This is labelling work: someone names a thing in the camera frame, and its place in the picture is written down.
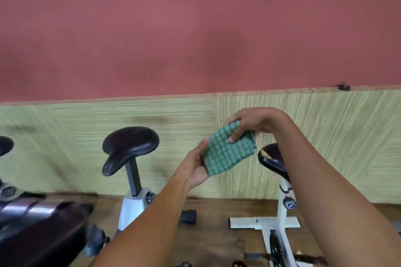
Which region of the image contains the person's left hand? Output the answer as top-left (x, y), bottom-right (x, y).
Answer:
top-left (174, 137), bottom-right (211, 192)

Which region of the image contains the person's right forearm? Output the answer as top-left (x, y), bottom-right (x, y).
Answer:
top-left (272, 116), bottom-right (401, 267)

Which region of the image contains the black and grey upright bike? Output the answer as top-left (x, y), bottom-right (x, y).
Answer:
top-left (0, 135), bottom-right (95, 267)
top-left (81, 126), bottom-right (198, 258)

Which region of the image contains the green checkered cleaning cloth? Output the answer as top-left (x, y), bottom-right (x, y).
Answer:
top-left (202, 120), bottom-right (258, 176)

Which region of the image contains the white bike with yellow flywheel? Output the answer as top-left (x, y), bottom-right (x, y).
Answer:
top-left (228, 179), bottom-right (330, 267)

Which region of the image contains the person's right hand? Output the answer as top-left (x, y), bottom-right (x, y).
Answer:
top-left (226, 107), bottom-right (294, 146)

